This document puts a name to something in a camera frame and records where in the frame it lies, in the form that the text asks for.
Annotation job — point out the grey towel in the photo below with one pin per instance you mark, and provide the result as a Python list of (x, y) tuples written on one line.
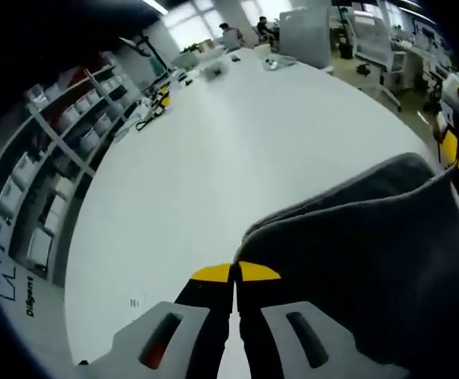
[(351, 256)]

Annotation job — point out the white office desk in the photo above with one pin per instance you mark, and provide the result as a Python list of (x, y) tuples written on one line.
[(414, 67)]

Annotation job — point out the white mesh office chair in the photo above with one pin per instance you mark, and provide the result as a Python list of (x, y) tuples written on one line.
[(375, 47)]

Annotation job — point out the grey partition panel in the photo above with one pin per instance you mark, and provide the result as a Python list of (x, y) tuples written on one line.
[(304, 37)]

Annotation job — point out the small white table items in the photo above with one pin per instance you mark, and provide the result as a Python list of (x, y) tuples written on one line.
[(276, 63)]

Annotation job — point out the rows of white storage boxes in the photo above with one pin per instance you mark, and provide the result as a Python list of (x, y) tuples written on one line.
[(91, 136)]

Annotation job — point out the grey metal shelving rack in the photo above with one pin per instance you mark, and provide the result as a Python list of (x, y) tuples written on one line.
[(55, 142)]

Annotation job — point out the white device with yellow parts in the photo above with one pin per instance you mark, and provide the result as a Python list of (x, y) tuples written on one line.
[(161, 102)]

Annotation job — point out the grey blurry object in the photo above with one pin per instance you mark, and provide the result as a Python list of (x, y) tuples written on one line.
[(215, 71)]

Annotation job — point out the cardboard box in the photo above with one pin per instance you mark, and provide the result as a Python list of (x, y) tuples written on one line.
[(206, 45)]

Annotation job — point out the green potted plant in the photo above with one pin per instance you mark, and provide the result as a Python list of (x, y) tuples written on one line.
[(190, 49)]

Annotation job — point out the black tripod stand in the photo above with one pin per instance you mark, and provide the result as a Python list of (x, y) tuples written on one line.
[(146, 55)]

